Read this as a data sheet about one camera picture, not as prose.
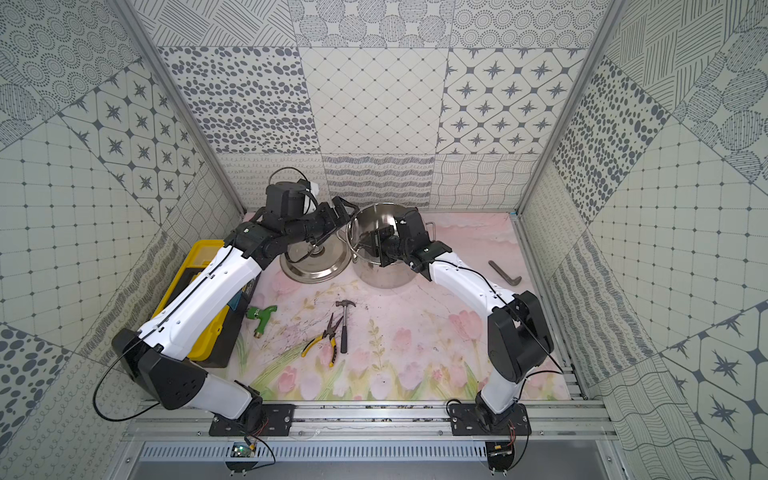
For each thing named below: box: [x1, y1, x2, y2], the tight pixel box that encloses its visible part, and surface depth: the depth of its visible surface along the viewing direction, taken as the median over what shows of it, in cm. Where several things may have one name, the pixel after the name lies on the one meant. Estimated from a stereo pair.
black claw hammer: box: [335, 299, 357, 354], surface depth 90 cm
